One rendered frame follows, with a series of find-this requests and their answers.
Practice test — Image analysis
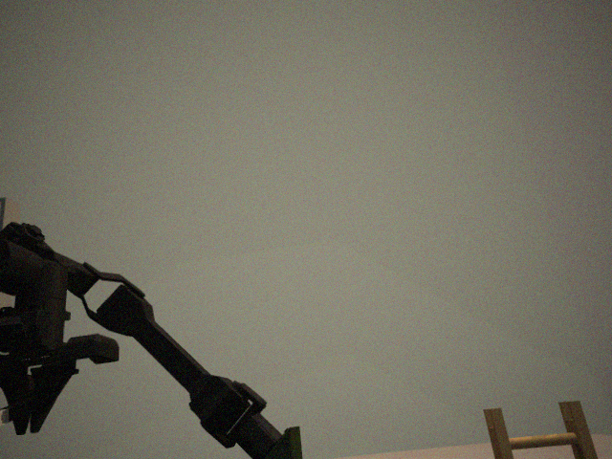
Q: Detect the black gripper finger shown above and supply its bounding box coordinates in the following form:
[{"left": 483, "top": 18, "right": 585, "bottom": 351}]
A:
[
  {"left": 30, "top": 365, "right": 79, "bottom": 433},
  {"left": 0, "top": 371, "right": 34, "bottom": 435}
]

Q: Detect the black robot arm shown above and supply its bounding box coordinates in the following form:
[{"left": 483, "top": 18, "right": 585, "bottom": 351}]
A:
[{"left": 0, "top": 222, "right": 285, "bottom": 459}]

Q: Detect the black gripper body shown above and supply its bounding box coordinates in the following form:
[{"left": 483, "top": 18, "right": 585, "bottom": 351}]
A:
[{"left": 0, "top": 297, "right": 119, "bottom": 375}]

